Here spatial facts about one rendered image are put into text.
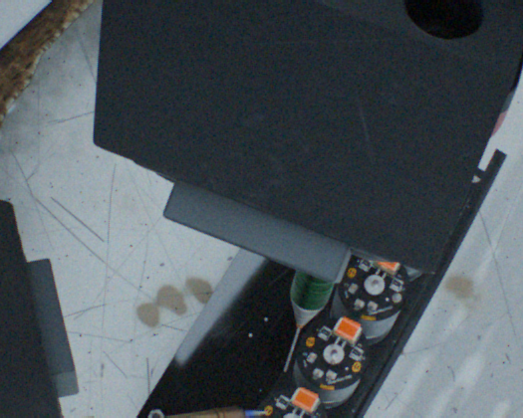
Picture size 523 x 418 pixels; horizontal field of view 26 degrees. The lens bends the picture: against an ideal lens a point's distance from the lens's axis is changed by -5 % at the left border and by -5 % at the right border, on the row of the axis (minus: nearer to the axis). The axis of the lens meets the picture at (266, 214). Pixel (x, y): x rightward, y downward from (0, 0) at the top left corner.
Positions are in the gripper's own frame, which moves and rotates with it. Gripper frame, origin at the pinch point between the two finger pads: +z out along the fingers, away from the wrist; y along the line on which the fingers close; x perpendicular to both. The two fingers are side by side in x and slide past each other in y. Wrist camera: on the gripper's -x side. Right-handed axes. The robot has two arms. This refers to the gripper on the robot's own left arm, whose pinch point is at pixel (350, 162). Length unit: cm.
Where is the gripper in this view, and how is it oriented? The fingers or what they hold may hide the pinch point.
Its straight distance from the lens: 28.6
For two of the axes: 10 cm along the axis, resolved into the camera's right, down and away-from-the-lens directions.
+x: 3.5, -7.2, 6.0
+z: -1.4, 5.9, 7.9
